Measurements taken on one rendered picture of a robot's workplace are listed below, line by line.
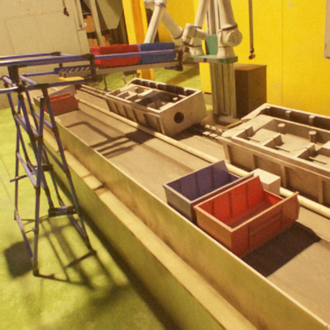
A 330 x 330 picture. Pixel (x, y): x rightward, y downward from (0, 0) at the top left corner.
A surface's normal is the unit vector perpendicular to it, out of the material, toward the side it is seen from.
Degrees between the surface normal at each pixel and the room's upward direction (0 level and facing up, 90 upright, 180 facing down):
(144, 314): 0
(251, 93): 90
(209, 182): 88
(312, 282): 0
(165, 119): 90
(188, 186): 88
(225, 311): 0
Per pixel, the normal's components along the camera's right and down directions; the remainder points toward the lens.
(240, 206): 0.54, 0.25
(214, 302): -0.12, -0.90
